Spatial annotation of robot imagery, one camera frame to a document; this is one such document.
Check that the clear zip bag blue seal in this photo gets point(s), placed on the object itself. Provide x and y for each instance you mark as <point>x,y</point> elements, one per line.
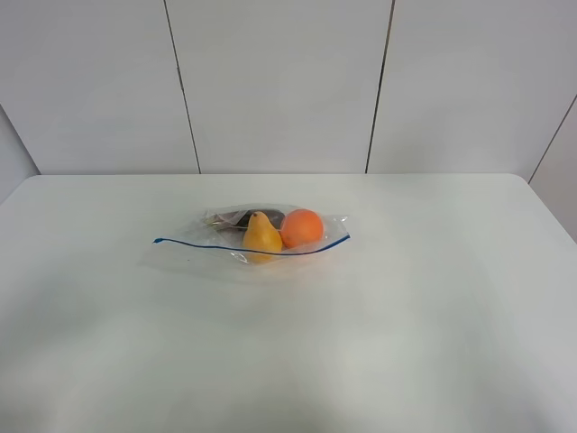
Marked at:
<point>216,237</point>

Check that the orange fruit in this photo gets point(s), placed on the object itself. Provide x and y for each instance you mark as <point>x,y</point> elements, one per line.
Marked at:
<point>300,227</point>

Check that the yellow pear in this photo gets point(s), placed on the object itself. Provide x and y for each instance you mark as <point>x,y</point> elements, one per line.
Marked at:
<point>261,239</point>

